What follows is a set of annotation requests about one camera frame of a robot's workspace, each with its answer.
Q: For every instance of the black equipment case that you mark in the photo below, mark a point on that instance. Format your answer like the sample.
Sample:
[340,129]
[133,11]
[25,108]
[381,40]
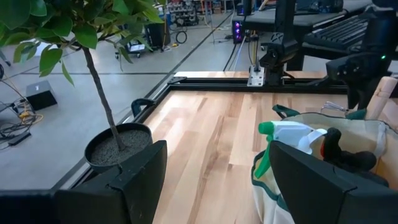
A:
[157,35]

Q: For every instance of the small wheeled cart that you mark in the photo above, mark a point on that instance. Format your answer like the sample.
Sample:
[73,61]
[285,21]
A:
[135,48]

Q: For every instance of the wooden stick tool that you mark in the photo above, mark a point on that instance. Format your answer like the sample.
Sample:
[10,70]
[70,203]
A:
[381,99]

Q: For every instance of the parts storage shelf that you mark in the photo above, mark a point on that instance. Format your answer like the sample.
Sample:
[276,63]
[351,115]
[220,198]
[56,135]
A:
[183,12]

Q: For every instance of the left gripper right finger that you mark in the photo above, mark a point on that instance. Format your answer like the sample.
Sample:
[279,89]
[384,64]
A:
[311,193]

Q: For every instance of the black and red garden glove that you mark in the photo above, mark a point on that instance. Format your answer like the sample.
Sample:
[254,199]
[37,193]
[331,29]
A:
[342,158]

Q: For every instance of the black power brick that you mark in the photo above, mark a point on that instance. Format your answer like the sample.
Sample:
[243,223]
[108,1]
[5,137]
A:
[19,139]

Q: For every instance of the silver metal bracket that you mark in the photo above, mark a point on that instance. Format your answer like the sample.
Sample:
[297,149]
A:
[255,77]

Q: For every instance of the black computer keyboard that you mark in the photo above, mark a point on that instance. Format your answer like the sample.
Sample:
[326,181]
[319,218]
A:
[339,32]

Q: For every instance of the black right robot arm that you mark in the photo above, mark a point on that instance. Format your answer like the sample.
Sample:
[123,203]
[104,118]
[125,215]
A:
[280,57]

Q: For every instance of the black desk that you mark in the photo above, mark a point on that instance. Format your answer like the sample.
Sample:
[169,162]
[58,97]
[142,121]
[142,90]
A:
[270,23]

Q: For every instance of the beige gardening bag green trim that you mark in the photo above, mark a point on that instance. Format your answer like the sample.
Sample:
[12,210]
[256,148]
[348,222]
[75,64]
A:
[357,133]

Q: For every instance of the black table clamp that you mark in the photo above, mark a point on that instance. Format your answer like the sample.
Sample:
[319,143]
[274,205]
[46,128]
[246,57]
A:
[136,107]

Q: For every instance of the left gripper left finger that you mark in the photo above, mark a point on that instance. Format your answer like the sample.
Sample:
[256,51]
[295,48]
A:
[124,202]

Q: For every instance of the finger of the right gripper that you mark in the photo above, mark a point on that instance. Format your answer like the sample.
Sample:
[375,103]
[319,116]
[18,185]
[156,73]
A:
[357,98]

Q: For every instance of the black box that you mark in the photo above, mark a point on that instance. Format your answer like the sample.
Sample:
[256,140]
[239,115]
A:
[42,96]

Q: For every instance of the computer tower purple lights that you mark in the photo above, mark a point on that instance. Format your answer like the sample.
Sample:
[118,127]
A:
[237,31]

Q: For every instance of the green potted plant black pot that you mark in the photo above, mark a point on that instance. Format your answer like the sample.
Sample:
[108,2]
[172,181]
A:
[118,146]

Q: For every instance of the black aluminium table frame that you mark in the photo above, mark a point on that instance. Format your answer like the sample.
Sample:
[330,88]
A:
[217,84]

